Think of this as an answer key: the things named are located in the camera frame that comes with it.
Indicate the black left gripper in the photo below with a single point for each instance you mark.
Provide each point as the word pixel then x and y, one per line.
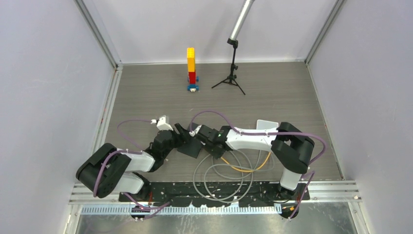
pixel 181 131

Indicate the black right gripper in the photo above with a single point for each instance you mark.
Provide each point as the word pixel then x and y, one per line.
pixel 218 154

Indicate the dark grey foam pad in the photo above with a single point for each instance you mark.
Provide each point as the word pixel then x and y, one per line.
pixel 190 146

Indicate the white network switch box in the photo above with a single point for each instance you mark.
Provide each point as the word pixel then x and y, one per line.
pixel 266 125

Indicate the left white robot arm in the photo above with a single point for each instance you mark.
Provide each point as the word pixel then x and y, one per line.
pixel 111 169

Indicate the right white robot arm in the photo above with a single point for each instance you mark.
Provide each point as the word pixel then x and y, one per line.
pixel 290 146

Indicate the colourful toy block tower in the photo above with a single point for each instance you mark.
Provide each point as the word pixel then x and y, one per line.
pixel 192 77

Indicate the black tripod with silver pole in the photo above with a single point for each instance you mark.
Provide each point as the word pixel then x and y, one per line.
pixel 232 40

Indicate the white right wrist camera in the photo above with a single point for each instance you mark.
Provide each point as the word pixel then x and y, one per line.
pixel 195 131

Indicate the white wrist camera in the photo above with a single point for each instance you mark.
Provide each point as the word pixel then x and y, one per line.
pixel 162 123
pixel 195 131

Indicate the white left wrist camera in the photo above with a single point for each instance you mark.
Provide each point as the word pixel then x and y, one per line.
pixel 162 123

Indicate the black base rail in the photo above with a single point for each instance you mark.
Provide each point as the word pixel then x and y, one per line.
pixel 217 194

